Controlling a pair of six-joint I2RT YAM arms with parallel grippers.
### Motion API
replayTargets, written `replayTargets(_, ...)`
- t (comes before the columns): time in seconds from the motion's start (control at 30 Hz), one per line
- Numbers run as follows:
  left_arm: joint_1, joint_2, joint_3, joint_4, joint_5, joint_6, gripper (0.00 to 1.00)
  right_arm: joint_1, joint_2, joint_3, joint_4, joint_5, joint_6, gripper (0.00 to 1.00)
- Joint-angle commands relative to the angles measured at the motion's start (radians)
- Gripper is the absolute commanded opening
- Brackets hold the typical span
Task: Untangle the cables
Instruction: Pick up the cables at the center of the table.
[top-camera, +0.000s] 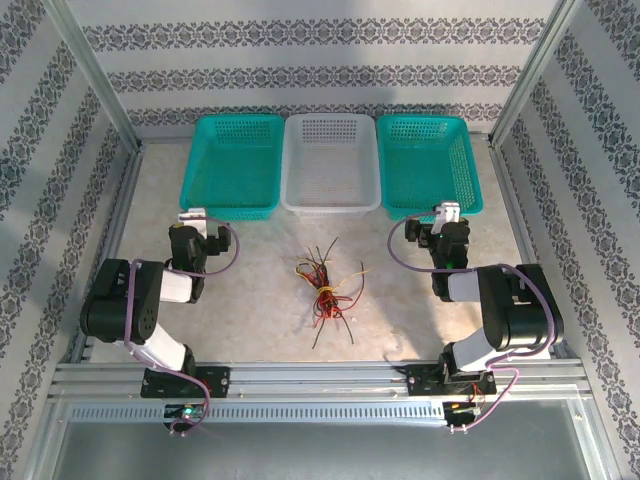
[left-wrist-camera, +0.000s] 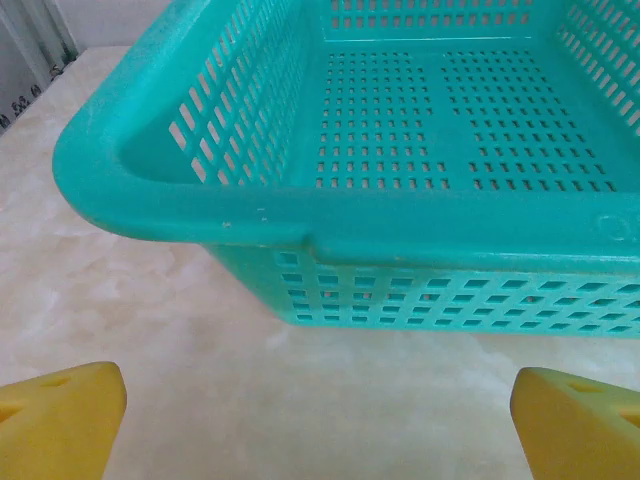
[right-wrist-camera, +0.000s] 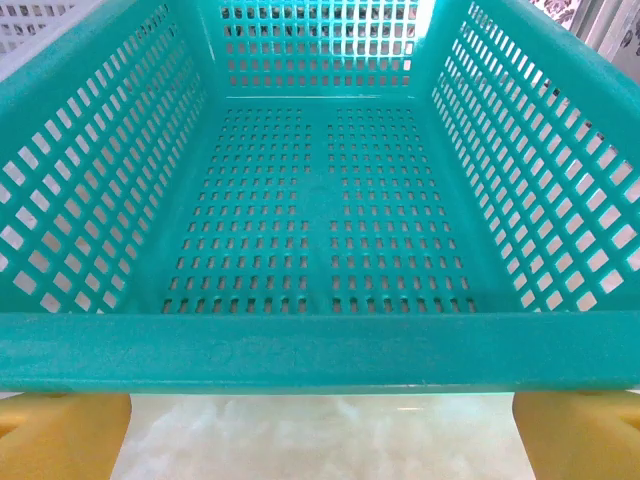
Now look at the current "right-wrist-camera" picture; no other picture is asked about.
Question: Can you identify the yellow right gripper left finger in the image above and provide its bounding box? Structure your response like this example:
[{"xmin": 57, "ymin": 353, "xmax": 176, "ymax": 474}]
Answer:
[{"xmin": 0, "ymin": 392, "xmax": 133, "ymax": 480}]

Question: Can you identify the white plastic perforated basket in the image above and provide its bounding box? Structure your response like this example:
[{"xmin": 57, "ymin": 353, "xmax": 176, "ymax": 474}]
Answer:
[{"xmin": 0, "ymin": 0, "xmax": 109, "ymax": 84}]

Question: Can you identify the aluminium upright frame post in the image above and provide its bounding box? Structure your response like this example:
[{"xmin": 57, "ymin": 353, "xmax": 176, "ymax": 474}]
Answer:
[{"xmin": 574, "ymin": 0, "xmax": 640, "ymax": 64}]

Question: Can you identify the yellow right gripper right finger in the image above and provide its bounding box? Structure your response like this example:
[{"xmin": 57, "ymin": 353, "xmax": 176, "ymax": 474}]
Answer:
[{"xmin": 513, "ymin": 389, "xmax": 640, "ymax": 480}]

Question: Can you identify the teal plastic perforated basket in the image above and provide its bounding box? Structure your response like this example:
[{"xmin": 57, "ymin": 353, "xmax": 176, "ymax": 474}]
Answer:
[{"xmin": 0, "ymin": 0, "xmax": 640, "ymax": 399}]

